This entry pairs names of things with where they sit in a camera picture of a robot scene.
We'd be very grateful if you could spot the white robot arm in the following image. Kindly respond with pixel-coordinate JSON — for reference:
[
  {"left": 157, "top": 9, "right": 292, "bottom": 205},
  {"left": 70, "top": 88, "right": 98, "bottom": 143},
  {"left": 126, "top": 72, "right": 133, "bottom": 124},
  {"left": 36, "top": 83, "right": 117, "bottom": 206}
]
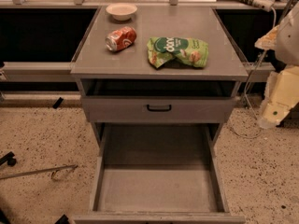
[{"left": 255, "top": 3, "right": 299, "bottom": 129}]

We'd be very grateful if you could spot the white cable on floor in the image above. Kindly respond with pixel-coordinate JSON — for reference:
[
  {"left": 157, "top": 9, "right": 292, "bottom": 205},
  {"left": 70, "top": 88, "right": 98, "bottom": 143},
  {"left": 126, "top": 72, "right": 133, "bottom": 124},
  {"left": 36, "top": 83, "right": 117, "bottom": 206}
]
[{"left": 228, "top": 7, "right": 278, "bottom": 140}]

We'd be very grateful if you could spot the green rice chip bag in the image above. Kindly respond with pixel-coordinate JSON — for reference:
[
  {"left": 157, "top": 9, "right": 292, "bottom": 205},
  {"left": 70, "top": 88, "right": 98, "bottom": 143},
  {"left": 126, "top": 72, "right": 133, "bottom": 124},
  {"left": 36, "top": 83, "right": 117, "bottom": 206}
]
[{"left": 147, "top": 37, "right": 208, "bottom": 68}]

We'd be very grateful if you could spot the closed grey top drawer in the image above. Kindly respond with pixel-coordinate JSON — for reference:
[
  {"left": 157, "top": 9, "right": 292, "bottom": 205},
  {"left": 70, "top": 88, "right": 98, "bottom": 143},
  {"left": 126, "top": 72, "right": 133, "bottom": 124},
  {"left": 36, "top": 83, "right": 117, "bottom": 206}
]
[{"left": 81, "top": 97, "right": 235, "bottom": 123}]

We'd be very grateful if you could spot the grey drawer cabinet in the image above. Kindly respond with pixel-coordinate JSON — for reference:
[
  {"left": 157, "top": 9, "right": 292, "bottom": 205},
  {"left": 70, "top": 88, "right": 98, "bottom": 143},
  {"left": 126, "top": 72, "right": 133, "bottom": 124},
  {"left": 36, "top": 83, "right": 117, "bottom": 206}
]
[{"left": 71, "top": 6, "right": 248, "bottom": 141}]

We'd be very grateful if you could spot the small black floor block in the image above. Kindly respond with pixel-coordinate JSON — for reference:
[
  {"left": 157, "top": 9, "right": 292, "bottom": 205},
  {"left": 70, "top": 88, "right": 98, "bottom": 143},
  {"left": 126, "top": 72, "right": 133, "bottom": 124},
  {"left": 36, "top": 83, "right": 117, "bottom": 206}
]
[{"left": 52, "top": 97, "right": 64, "bottom": 109}]

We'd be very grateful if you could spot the white ceramic bowl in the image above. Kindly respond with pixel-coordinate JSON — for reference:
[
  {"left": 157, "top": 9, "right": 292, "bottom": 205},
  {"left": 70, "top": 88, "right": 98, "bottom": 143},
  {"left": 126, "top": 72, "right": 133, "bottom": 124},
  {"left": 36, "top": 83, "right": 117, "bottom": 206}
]
[{"left": 106, "top": 3, "right": 137, "bottom": 21}]

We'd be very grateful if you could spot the metal rod with hook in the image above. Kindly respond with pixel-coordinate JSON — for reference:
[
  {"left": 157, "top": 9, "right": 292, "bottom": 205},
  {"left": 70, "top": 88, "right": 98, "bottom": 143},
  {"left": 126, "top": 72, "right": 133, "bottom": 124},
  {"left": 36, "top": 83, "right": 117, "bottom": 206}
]
[{"left": 0, "top": 164, "right": 78, "bottom": 180}]

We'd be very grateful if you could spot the black drawer handle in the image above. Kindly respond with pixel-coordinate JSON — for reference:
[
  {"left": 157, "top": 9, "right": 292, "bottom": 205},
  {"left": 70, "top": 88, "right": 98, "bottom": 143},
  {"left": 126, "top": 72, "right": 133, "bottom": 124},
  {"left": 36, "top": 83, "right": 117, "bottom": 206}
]
[{"left": 147, "top": 105, "right": 172, "bottom": 112}]

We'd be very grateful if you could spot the black caster foot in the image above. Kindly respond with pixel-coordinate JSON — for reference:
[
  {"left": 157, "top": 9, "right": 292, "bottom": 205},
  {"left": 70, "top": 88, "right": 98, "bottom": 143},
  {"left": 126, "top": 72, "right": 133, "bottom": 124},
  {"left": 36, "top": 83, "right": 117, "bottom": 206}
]
[{"left": 0, "top": 152, "right": 17, "bottom": 166}]

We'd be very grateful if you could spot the orange soda can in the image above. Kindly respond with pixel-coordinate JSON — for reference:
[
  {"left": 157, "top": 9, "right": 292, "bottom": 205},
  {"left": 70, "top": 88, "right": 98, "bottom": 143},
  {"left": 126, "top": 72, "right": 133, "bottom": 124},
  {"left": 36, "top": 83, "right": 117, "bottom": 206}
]
[{"left": 106, "top": 26, "right": 136, "bottom": 51}]

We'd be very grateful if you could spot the grey metal rail frame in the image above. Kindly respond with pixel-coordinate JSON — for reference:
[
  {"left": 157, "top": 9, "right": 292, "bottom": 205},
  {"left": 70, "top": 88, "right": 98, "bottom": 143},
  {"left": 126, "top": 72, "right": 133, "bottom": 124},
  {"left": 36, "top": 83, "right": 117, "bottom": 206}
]
[{"left": 0, "top": 62, "right": 74, "bottom": 82}]

